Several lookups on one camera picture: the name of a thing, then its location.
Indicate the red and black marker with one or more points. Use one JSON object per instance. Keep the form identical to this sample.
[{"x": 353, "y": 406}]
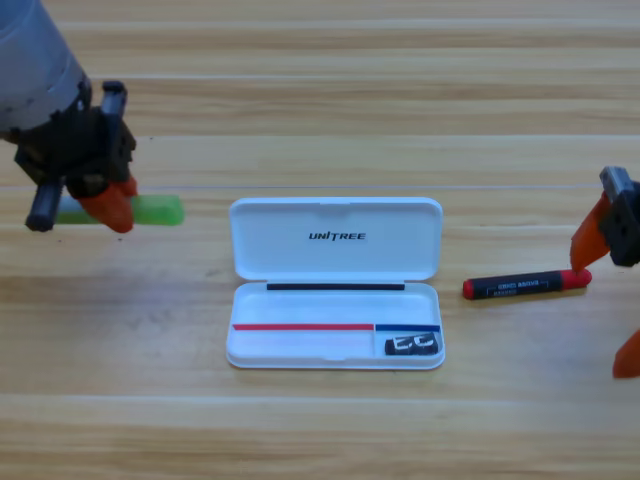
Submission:
[{"x": 525, "y": 285}]

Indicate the black eraser with white print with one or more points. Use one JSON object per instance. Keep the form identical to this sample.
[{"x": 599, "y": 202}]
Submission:
[{"x": 390, "y": 347}]

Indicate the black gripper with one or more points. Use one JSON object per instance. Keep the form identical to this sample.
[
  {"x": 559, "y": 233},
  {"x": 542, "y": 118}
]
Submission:
[
  {"x": 75, "y": 145},
  {"x": 624, "y": 225}
]

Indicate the green highlighter pen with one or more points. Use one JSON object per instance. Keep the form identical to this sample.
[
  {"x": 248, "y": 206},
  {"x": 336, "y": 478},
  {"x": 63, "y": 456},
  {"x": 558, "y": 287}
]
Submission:
[{"x": 160, "y": 210}]

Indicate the white Unitree pencil case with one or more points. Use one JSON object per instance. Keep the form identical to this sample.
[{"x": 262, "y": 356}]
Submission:
[{"x": 300, "y": 250}]

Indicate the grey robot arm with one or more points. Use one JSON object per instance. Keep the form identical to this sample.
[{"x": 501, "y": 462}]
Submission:
[{"x": 30, "y": 65}]

